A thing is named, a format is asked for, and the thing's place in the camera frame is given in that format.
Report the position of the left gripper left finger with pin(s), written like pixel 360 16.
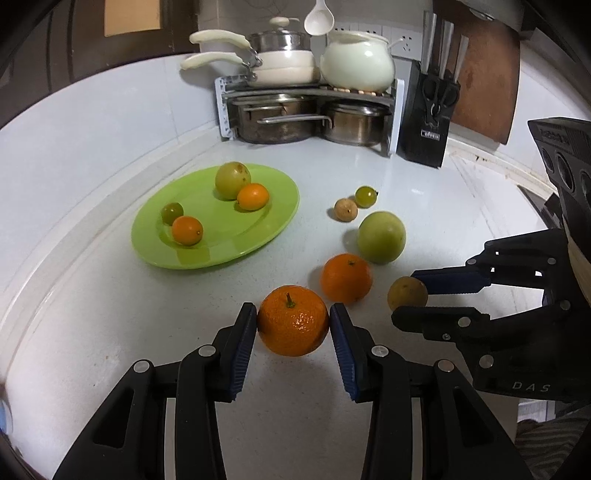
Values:
pixel 125 437

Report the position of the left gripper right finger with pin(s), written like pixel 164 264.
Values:
pixel 430 408

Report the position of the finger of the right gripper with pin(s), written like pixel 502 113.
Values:
pixel 461 279
pixel 446 324

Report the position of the large green apple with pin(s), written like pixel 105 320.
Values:
pixel 381 237

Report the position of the small green grape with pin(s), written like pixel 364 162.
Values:
pixel 366 196

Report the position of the small brown longan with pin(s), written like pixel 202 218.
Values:
pixel 345 210

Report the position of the large orange tangerine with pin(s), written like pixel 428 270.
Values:
pixel 292 321

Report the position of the small green lime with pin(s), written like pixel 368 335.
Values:
pixel 170 212

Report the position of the yellow-green apple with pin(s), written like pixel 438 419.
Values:
pixel 230 178

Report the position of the brown wooden cutting board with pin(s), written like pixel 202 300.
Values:
pixel 489 78

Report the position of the black knife block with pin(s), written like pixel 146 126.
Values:
pixel 429 107

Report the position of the small orange kumquat left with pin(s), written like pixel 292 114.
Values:
pixel 187 230

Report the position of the small orange kumquat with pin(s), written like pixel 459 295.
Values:
pixel 253 197
pixel 187 230

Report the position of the steel pot under rack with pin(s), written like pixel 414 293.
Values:
pixel 357 124

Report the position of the small orange kumquat right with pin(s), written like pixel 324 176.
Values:
pixel 253 197

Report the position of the green plastic plate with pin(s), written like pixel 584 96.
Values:
pixel 229 233

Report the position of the white ceramic pot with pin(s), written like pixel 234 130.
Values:
pixel 357 60

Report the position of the steel pan under rack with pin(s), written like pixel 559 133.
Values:
pixel 277 119

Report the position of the white hanging ladle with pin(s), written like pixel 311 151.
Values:
pixel 320 20

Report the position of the white metal pot rack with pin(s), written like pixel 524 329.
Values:
pixel 231 87

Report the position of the steel pot with lid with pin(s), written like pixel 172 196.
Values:
pixel 284 34

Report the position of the steel knife handle right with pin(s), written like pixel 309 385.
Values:
pixel 462 52

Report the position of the steel knife handle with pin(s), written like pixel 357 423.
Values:
pixel 462 52
pixel 445 46
pixel 429 30

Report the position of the steel knife handle middle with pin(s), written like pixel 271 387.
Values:
pixel 445 46

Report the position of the white wall power sockets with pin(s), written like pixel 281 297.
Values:
pixel 405 41

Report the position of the steel knife handle left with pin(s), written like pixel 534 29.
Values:
pixel 429 30

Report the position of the cream saucepan upper handle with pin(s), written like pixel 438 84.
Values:
pixel 223 36

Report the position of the cream saucepan handle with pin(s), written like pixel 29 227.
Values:
pixel 223 36
pixel 276 69

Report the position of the cream saucepan lower handle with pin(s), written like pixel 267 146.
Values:
pixel 276 69

